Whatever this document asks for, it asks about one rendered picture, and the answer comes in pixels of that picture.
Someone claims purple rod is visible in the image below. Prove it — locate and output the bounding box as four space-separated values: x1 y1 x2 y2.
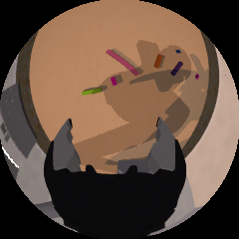
171 62 183 76

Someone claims pink rod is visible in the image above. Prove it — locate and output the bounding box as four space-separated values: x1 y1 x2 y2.
106 49 139 76

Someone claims lime green rod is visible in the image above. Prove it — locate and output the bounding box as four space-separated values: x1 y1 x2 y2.
82 88 102 96

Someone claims orange rod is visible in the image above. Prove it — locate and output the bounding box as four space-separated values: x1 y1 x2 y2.
154 54 163 68

